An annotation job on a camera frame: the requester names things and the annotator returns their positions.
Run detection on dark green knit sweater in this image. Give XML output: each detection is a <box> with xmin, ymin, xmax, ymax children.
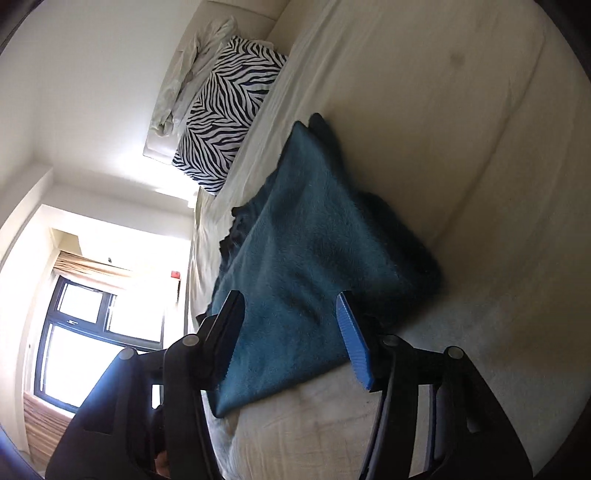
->
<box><xmin>207</xmin><ymin>115</ymin><xmax>443</xmax><ymax>417</ymax></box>

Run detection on person's left hand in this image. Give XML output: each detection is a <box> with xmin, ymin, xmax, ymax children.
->
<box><xmin>154</xmin><ymin>451</ymin><xmax>171</xmax><ymax>479</ymax></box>

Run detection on black framed window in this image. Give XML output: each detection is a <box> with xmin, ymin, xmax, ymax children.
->
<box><xmin>33</xmin><ymin>276</ymin><xmax>164</xmax><ymax>413</ymax></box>

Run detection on brown striped curtain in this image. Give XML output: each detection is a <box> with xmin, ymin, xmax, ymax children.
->
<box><xmin>23</xmin><ymin>251</ymin><xmax>131</xmax><ymax>469</ymax></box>

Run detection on zebra print pillow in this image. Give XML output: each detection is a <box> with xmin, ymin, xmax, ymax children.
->
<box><xmin>172</xmin><ymin>36</ymin><xmax>287</xmax><ymax>195</ymax></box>

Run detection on beige bed cover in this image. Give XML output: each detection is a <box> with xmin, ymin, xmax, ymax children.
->
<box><xmin>189</xmin><ymin>1</ymin><xmax>590</xmax><ymax>470</ymax></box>

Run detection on crumpled white duvet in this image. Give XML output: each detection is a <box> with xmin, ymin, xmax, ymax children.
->
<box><xmin>150</xmin><ymin>16</ymin><xmax>238</xmax><ymax>137</ymax></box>

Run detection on cream upholstered headboard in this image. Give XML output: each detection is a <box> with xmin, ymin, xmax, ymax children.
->
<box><xmin>143</xmin><ymin>1</ymin><xmax>287</xmax><ymax>160</ymax></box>

